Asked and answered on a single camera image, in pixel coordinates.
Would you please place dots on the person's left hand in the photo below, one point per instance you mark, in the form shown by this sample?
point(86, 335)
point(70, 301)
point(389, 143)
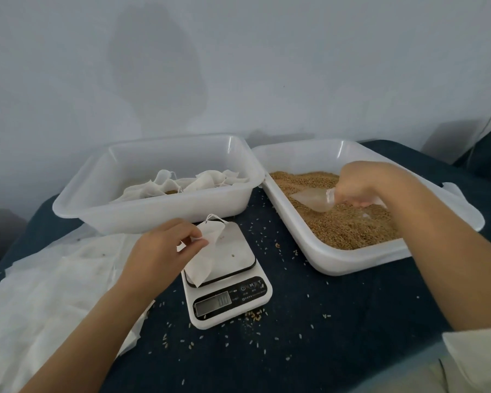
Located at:
point(160, 258)

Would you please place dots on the person's left forearm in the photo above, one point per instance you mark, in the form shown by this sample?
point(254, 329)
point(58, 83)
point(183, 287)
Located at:
point(86, 348)

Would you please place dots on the white mesh bag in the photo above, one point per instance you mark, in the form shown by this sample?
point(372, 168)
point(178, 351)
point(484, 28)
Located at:
point(203, 258)

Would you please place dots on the clear plastic scoop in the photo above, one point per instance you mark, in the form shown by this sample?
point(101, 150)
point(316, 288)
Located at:
point(315, 199)

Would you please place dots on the dark blue covered furniture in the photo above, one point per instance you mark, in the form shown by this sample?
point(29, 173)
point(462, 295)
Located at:
point(487, 155)

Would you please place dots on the person's right hand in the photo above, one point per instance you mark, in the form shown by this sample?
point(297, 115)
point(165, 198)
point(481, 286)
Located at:
point(368, 184)

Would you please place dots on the white sleeve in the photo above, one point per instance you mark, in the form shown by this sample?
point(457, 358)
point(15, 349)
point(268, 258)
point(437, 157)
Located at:
point(483, 356)

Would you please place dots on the pile of white bags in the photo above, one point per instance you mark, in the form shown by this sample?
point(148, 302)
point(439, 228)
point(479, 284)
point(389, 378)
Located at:
point(41, 307)

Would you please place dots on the dark blue tablecloth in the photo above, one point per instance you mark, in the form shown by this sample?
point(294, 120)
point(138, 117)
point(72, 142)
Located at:
point(344, 323)

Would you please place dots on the white plastic tub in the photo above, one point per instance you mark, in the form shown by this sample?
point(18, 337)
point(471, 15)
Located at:
point(139, 217)

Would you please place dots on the brown grain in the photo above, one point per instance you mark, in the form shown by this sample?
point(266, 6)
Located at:
point(344, 225)

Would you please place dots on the white digital kitchen scale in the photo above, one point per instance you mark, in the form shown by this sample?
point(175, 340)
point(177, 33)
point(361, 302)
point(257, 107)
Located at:
point(229, 298)

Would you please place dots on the person's right forearm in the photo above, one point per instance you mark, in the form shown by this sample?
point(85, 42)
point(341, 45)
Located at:
point(458, 249)

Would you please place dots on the white tray of grain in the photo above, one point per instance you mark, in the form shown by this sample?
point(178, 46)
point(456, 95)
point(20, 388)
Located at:
point(311, 245)

